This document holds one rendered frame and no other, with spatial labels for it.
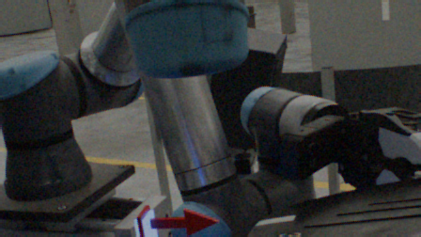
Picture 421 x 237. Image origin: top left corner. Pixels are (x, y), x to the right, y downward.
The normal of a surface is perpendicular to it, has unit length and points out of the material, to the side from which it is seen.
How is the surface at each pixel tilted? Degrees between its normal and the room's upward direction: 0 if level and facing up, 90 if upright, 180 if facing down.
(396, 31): 90
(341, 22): 90
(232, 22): 92
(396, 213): 5
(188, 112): 76
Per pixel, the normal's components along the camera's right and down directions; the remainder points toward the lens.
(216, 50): 0.51, 0.25
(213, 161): 0.46, -0.06
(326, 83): -0.50, 0.32
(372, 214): -0.18, -0.96
